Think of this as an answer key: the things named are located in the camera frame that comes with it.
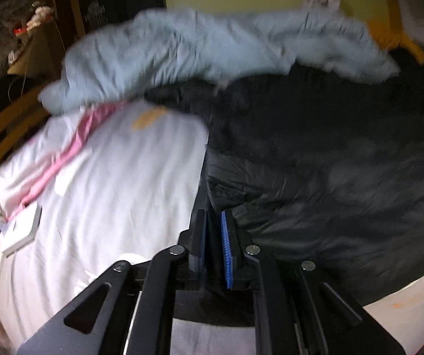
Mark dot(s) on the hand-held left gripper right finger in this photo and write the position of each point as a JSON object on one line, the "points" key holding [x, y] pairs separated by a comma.
{"points": [[227, 251]]}

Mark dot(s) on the white printed bed sheet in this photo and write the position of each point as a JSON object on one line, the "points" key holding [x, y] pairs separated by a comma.
{"points": [[134, 177]]}

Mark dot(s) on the white flat box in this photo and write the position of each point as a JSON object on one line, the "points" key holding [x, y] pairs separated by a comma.
{"points": [[22, 231]]}

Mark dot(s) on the light blue duvet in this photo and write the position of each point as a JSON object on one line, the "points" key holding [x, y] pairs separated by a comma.
{"points": [[182, 51]]}

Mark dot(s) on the pink cloth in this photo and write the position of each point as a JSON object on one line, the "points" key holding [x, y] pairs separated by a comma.
{"points": [[75, 144]]}

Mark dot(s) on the white red plush toy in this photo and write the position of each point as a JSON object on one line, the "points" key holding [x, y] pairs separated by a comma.
{"points": [[41, 15]]}

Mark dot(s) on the yellow pillow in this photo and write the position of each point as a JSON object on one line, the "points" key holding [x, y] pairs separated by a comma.
{"points": [[400, 40]]}

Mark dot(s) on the black puffer jacket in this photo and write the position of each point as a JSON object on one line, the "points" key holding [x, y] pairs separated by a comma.
{"points": [[315, 162]]}

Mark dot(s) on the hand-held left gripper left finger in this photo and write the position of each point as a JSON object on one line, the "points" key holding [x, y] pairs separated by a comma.
{"points": [[199, 251]]}

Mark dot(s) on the wooden bed frame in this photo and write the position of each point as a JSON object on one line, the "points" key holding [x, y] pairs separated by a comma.
{"points": [[8, 125]]}

